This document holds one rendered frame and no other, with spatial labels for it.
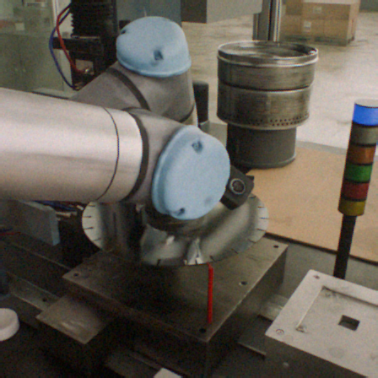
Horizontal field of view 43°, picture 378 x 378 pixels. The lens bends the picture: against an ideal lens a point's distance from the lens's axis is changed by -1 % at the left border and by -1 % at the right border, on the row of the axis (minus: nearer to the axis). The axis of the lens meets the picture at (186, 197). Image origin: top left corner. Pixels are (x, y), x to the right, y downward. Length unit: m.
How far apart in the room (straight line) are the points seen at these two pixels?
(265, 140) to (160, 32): 1.01
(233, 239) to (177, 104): 0.31
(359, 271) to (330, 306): 0.37
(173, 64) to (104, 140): 0.19
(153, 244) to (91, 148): 0.45
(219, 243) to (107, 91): 0.36
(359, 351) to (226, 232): 0.27
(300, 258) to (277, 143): 0.50
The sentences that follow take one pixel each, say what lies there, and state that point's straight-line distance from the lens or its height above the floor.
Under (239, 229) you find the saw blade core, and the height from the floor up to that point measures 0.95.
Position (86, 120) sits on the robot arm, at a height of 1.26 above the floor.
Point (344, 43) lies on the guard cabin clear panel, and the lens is 1.77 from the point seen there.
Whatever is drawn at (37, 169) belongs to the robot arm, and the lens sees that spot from 0.32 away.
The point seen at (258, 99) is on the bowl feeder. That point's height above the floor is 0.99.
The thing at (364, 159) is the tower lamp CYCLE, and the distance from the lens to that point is 0.81.
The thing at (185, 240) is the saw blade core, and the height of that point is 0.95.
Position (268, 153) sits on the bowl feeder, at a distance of 1.52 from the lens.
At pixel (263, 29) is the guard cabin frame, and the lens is 1.85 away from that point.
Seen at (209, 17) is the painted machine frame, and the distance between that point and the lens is 1.10.
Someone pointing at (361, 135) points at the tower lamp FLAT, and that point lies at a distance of 0.80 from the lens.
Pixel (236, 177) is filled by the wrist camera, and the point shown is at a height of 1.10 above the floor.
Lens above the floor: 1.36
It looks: 27 degrees down
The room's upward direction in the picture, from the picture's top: straight up
